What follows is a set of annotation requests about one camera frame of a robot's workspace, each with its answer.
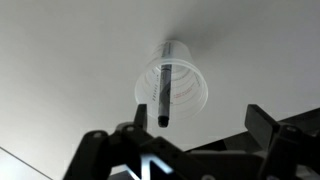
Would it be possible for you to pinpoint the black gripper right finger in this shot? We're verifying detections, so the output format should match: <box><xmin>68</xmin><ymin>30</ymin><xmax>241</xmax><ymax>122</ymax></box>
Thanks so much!
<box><xmin>244</xmin><ymin>104</ymin><xmax>320</xmax><ymax>180</ymax></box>

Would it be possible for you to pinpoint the clear plastic measuring cup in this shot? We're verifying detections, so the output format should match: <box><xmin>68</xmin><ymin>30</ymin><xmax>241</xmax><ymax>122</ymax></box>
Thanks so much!
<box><xmin>134</xmin><ymin>39</ymin><xmax>209</xmax><ymax>121</ymax></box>

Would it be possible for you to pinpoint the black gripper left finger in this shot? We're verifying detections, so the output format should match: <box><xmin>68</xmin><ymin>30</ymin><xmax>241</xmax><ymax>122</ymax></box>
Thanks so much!
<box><xmin>63</xmin><ymin>103</ymin><xmax>214</xmax><ymax>180</ymax></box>

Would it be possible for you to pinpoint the black and grey marker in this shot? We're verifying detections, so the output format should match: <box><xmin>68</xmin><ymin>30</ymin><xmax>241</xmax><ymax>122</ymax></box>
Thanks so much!
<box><xmin>156</xmin><ymin>41</ymin><xmax>174</xmax><ymax>129</ymax></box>

